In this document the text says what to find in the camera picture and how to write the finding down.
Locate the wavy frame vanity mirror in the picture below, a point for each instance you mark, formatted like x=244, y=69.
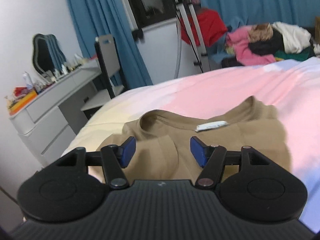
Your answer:
x=47, y=55

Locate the cosmetic bottles on dresser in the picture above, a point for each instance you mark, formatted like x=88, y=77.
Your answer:
x=52, y=75

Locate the black garment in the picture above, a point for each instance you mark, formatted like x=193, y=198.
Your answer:
x=271, y=46

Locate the left blue curtain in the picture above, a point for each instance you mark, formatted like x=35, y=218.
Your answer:
x=93, y=18

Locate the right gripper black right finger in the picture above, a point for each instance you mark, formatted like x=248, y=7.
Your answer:
x=212, y=160

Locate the white garment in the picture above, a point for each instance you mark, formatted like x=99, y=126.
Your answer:
x=295, y=38

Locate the beige patterned garment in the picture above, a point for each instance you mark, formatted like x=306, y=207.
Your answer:
x=260, y=32

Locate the dark window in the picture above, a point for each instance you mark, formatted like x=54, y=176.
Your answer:
x=149, y=12

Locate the black chair with white seat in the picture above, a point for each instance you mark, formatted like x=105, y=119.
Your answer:
x=111, y=72

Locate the red cloth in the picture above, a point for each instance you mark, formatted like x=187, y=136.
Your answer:
x=211, y=26

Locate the white dressing table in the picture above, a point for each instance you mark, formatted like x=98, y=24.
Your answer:
x=41, y=124

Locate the blue curtain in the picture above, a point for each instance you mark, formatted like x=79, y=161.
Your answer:
x=298, y=12
x=93, y=18

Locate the pink garment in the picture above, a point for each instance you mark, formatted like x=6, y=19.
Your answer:
x=238, y=40

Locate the silver camera tripod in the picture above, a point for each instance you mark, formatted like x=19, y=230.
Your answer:
x=187, y=21

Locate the right blue curtain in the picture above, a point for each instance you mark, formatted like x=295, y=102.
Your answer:
x=298, y=12

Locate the orange tray with clutter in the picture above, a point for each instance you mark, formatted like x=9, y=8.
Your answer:
x=19, y=98

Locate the pastel tie-dye bed duvet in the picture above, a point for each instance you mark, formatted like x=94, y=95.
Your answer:
x=273, y=108

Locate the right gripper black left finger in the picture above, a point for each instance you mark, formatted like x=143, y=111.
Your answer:
x=113, y=159

